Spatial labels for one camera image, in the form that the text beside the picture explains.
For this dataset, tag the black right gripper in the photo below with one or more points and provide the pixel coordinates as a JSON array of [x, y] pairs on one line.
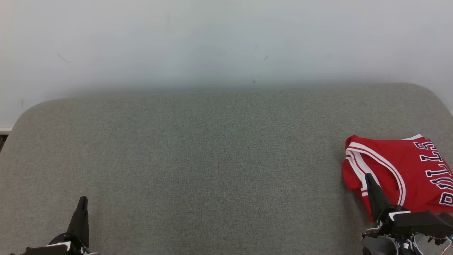
[[421, 223]]

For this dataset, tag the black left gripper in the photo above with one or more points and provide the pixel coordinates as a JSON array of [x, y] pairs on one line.
[[60, 248]]

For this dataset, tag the red jersey with white sleeves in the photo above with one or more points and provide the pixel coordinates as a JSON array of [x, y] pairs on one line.
[[400, 177]]

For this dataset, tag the white baseboard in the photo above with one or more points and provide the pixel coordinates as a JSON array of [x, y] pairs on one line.
[[5, 130]]

